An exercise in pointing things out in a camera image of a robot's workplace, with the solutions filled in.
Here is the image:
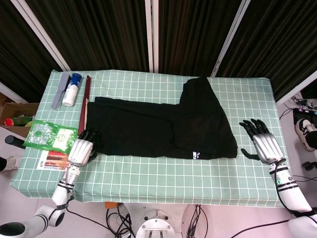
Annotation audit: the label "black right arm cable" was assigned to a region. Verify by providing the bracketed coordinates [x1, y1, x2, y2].
[217, 163, 294, 238]

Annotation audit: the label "white bottle with blue cap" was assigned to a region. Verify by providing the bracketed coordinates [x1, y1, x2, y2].
[61, 72, 83, 108]

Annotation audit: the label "green plastic packet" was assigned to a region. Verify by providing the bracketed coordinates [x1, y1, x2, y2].
[22, 119, 78, 152]

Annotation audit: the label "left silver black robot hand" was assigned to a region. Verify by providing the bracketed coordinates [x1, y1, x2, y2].
[66, 127, 102, 167]

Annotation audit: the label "black cable bundle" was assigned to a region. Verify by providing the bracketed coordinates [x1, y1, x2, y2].
[106, 207, 136, 238]

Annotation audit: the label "cardboard box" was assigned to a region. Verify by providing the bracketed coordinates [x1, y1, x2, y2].
[0, 101, 40, 138]

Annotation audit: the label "dark curtain partition panel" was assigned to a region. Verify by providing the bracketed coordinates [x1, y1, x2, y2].
[153, 0, 245, 76]
[215, 0, 317, 102]
[24, 0, 151, 72]
[0, 0, 62, 102]

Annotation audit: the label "long dark red box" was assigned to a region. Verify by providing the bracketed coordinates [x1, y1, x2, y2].
[78, 74, 92, 137]

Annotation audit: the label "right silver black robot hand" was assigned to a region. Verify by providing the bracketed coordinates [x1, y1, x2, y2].
[239, 118, 285, 164]

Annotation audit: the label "green checked tablecloth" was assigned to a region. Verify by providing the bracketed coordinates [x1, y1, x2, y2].
[9, 69, 298, 208]

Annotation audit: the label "black trouser leg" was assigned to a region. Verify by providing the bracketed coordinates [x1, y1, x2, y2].
[306, 128, 317, 150]

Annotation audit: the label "black T-shirt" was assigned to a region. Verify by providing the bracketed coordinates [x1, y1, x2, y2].
[84, 76, 239, 161]

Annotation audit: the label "black cylinder handle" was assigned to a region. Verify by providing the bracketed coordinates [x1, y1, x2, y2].
[4, 135, 27, 149]

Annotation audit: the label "black electronic box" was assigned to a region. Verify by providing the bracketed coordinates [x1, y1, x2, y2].
[293, 108, 317, 124]

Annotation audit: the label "hanging black cables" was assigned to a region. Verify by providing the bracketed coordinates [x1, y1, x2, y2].
[187, 203, 208, 238]

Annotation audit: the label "black chair castor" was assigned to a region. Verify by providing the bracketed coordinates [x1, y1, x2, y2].
[301, 161, 317, 172]

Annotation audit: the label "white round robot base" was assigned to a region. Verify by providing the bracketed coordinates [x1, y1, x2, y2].
[135, 209, 179, 238]

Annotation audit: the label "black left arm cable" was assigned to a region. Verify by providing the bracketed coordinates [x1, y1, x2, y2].
[63, 188, 117, 238]

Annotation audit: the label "black and white sneaker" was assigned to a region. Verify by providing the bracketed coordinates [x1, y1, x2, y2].
[294, 118, 317, 152]

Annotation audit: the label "green toy vegetable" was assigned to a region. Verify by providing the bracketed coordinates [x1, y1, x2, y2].
[13, 115, 35, 126]

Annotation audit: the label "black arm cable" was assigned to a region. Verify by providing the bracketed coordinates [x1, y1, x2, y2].
[63, 188, 117, 238]
[217, 163, 294, 238]

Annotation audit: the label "brown printed card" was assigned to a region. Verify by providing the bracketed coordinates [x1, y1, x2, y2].
[37, 148, 70, 172]

